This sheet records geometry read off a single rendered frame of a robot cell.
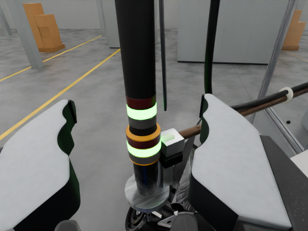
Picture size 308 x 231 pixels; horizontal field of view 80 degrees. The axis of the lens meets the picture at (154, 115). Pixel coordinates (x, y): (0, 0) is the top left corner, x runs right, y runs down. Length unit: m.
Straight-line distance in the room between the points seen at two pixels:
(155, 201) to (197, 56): 5.61
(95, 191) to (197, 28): 4.76
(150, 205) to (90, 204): 1.84
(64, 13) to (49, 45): 6.47
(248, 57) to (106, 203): 5.21
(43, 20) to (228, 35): 6.20
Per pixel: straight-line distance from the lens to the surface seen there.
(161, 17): 0.17
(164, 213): 0.55
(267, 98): 0.38
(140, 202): 0.30
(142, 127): 0.21
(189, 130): 0.28
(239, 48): 5.90
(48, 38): 8.39
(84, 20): 14.06
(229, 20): 5.72
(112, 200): 2.09
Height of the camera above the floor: 1.72
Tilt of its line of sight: 33 degrees down
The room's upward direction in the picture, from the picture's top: 1 degrees counter-clockwise
